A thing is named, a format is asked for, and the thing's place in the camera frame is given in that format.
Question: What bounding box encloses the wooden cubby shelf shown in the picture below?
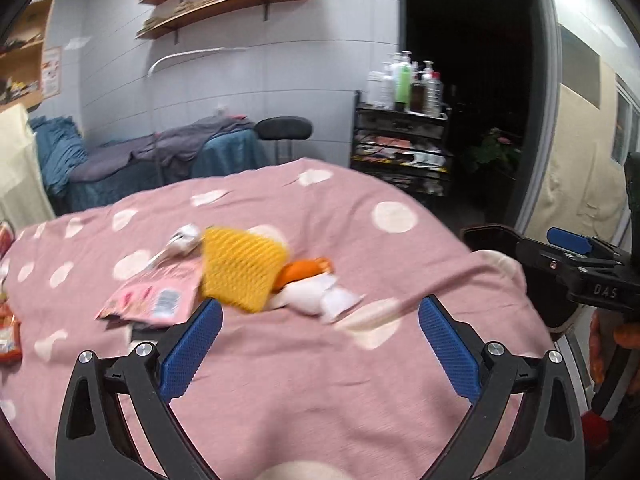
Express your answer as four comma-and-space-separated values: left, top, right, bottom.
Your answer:
0, 0, 57, 111

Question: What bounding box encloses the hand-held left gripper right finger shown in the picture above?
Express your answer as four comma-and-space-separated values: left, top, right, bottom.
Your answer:
419, 295, 586, 480

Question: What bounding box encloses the wall poster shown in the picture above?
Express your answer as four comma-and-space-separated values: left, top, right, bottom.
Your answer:
42, 46, 63, 98

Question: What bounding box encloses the grey blanket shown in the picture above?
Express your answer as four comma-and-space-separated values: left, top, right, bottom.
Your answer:
70, 115, 258, 183

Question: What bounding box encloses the black trolley cart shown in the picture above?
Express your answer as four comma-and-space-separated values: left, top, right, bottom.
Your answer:
350, 90, 456, 211

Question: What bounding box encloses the blue bedding pile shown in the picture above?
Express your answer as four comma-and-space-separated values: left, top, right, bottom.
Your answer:
29, 116, 91, 196

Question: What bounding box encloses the cream towel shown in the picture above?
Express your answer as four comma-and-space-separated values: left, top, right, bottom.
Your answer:
0, 102, 56, 241

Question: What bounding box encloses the dark waste bin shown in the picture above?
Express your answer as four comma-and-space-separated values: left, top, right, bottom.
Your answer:
460, 225, 581, 333

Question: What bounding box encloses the pink packet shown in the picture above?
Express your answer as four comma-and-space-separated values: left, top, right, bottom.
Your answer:
95, 259, 206, 331

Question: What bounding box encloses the potted plant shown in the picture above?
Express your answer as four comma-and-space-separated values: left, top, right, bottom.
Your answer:
462, 127, 521, 177

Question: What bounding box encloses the yellow foam net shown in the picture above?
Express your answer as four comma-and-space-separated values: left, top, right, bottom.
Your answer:
200, 226, 291, 313

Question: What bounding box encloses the glass door with frame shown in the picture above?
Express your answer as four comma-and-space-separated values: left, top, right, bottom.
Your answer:
515, 0, 640, 241

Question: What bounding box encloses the green bottle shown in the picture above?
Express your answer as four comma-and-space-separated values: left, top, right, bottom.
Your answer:
395, 67, 412, 111

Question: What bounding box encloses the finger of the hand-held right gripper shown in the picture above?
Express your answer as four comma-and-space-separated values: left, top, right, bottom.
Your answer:
546, 226, 621, 262
516, 236, 593, 298

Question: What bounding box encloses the person's right hand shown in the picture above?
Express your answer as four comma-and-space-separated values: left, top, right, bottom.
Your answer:
589, 310, 640, 386

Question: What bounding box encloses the white arc floor lamp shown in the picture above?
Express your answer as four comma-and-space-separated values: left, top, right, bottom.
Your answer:
148, 46, 248, 191

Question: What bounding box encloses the red snack packet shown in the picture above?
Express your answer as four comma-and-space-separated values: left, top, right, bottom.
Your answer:
0, 300, 23, 365

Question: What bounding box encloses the pink polka-dot blanket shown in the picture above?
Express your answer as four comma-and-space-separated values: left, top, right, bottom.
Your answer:
0, 157, 558, 480

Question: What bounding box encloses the black stool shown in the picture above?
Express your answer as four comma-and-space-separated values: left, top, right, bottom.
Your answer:
256, 116, 313, 166

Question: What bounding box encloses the clear bottle red cap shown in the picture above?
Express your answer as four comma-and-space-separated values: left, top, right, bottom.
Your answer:
424, 71, 443, 117

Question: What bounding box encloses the teal covered massage bed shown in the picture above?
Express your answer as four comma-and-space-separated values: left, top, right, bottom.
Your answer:
47, 115, 273, 216

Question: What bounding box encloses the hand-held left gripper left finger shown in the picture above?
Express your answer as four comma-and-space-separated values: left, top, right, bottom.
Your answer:
55, 298, 224, 480

